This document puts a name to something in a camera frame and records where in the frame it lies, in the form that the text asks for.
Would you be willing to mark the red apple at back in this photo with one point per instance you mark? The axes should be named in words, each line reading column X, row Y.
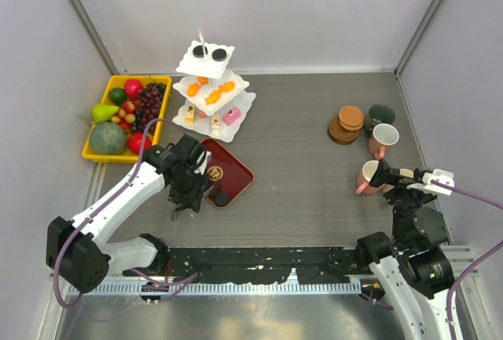
column 133, row 88

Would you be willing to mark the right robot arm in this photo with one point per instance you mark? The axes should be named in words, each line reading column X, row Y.
column 410, row 265

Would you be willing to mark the red lacquer snack tray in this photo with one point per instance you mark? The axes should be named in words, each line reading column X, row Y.
column 226, row 172

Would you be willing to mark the red apple at front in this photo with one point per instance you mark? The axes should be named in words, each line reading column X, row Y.
column 134, row 142

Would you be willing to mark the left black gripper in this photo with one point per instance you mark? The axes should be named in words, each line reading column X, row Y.
column 192, row 198

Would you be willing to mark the small red cherry cluster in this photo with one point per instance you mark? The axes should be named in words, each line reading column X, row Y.
column 125, row 117

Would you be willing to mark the green pear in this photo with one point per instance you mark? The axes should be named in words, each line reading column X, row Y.
column 103, row 112

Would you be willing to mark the metal tweezers tongs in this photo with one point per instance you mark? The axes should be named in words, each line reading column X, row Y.
column 178, row 212

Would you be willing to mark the dark purple grape bunch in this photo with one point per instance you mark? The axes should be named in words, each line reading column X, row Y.
column 148, row 107

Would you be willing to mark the green melon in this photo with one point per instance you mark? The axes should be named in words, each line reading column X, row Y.
column 108, row 138

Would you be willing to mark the stack of wooden coasters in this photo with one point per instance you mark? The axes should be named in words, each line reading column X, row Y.
column 345, row 128

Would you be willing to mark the dark green mug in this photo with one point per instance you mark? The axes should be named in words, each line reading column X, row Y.
column 377, row 114

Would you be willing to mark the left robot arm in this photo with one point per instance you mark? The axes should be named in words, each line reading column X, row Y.
column 79, row 251

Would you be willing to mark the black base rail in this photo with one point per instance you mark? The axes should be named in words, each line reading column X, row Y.
column 266, row 265

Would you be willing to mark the cream cake with chocolate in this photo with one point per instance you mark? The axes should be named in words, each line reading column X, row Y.
column 215, row 123

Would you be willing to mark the black round cookie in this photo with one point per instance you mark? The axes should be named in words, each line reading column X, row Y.
column 219, row 54
column 222, row 199
column 199, row 51

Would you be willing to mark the white three-tier serving stand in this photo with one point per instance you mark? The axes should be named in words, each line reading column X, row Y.
column 217, row 73

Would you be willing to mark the cream cup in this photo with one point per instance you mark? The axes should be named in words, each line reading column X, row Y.
column 387, row 188

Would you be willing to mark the pink mug lying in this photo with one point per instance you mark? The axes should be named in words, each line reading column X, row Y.
column 364, row 177

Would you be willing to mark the green lime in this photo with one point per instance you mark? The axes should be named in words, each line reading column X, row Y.
column 117, row 96

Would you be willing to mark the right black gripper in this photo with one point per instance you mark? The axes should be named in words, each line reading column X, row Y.
column 384, row 173

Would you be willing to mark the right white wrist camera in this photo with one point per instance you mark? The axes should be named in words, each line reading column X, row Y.
column 436, row 182

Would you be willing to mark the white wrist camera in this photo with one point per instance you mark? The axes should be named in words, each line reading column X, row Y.
column 436, row 182
column 202, row 163

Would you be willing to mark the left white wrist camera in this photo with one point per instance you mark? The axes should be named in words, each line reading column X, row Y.
column 202, row 163

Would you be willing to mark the red apple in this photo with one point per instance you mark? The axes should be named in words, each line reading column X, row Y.
column 133, row 88
column 134, row 142

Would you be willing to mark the orange fish cookie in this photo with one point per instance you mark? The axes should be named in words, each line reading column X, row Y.
column 227, row 87
column 213, row 97
column 193, row 89
column 202, row 80

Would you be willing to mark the pink cake with cherry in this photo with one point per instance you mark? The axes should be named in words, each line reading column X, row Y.
column 232, row 116

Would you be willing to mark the pink mug upright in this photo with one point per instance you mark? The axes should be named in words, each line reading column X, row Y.
column 383, row 137

